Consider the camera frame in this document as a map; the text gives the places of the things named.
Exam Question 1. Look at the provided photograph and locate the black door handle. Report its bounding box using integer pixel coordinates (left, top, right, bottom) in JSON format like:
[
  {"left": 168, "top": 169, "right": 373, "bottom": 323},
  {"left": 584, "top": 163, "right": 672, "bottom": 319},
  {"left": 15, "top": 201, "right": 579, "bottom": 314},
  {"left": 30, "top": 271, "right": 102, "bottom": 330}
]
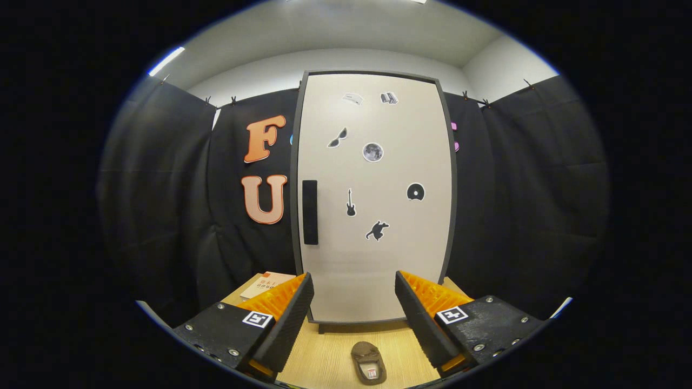
[{"left": 302, "top": 180, "right": 319, "bottom": 246}]

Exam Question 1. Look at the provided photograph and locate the white orange cover book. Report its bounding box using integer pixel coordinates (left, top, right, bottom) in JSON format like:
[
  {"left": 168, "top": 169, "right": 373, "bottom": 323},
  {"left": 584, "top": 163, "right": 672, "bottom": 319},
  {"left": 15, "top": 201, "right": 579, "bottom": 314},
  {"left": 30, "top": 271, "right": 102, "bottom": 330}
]
[{"left": 239, "top": 272, "right": 297, "bottom": 301}]

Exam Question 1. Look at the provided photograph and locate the black backdrop cloth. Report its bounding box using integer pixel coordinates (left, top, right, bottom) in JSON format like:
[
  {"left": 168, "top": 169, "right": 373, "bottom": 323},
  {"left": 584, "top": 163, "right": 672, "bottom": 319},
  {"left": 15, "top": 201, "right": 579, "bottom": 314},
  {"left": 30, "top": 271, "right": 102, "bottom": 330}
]
[{"left": 97, "top": 73, "right": 609, "bottom": 327}]

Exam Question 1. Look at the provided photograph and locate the ceiling light strip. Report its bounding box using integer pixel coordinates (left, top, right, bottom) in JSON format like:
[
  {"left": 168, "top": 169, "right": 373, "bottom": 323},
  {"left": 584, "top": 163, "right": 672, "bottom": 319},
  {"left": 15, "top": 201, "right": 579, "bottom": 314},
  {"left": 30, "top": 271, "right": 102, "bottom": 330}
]
[{"left": 148, "top": 46, "right": 186, "bottom": 77}]

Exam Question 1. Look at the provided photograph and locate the beige shoe cabinet door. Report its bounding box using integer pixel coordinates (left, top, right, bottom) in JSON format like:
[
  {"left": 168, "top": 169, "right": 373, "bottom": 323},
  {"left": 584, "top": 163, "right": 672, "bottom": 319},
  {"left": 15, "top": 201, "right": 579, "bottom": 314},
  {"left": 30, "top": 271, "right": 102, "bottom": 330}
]
[{"left": 296, "top": 74, "right": 453, "bottom": 324}]

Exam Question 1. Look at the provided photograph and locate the grey shoe cabinet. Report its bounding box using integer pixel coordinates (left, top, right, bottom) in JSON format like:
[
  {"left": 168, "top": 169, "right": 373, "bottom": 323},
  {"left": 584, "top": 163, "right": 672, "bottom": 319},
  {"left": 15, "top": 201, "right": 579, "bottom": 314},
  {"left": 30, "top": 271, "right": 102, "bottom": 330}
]
[{"left": 289, "top": 70, "right": 459, "bottom": 334}]

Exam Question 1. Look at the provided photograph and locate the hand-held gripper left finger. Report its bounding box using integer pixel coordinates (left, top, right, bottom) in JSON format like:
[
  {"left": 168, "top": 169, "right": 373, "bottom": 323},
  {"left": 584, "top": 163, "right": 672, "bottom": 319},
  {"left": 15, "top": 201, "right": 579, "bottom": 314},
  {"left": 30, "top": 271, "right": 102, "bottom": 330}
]
[{"left": 172, "top": 272, "right": 315, "bottom": 382}]

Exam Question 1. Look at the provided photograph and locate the brown fuzzy shoe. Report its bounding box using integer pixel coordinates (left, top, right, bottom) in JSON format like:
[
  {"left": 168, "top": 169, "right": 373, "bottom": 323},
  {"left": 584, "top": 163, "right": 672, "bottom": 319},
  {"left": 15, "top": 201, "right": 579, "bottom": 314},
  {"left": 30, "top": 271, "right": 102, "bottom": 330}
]
[{"left": 350, "top": 341, "right": 388, "bottom": 386}]

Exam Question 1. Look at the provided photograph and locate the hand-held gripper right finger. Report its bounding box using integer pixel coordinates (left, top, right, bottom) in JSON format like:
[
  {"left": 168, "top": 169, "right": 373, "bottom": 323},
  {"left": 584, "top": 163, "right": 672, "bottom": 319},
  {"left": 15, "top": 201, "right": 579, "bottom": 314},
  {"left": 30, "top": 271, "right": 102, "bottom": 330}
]
[{"left": 394, "top": 270, "right": 548, "bottom": 379}]

